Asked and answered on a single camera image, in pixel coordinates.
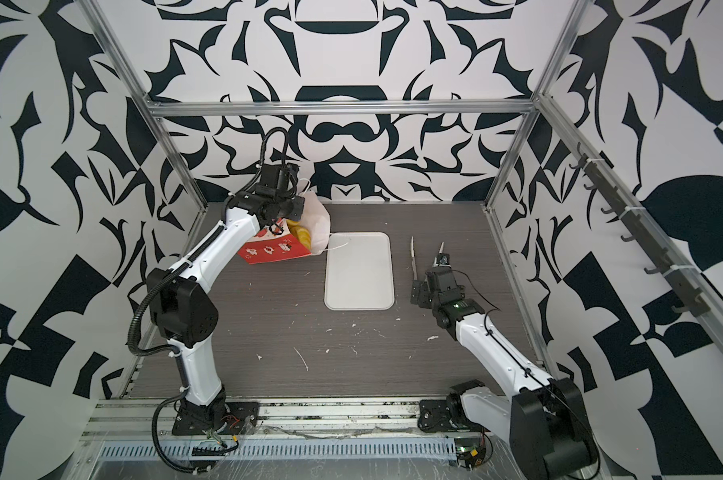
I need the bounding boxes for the small green circuit board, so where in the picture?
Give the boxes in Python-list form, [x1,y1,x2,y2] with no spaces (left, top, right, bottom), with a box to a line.
[455,443,487,470]

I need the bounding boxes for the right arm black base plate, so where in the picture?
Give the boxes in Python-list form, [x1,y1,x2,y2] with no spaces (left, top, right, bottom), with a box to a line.
[417,399,459,433]

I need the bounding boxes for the yellow round fake bun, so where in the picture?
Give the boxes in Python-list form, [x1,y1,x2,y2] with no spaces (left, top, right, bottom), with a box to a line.
[286,220,312,250]

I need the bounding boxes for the white rectangular plastic tray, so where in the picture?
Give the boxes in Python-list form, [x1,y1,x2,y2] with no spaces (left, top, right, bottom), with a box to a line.
[324,232,395,311]

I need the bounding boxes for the black wall hook rail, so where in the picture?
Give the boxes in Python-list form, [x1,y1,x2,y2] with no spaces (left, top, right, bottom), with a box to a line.
[571,144,711,317]

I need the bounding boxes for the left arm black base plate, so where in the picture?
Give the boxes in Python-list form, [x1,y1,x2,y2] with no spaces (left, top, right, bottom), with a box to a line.
[171,400,260,436]

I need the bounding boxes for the steel tongs with white tips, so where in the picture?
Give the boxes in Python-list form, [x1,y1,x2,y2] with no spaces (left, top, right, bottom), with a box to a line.
[409,236,445,283]

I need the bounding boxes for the aluminium cage frame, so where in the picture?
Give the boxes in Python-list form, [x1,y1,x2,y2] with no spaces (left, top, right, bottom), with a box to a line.
[75,0,723,480]

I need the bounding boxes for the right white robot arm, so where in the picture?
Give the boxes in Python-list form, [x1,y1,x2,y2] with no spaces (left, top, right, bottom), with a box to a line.
[411,254,601,479]

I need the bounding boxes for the white slotted cable duct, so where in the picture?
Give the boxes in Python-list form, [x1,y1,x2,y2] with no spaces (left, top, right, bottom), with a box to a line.
[93,436,459,462]

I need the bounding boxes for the black corrugated cable hose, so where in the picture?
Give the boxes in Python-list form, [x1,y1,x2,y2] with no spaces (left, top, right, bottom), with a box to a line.
[126,263,188,358]

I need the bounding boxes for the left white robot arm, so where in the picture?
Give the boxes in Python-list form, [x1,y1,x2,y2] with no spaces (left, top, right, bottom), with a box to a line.
[141,162,304,430]

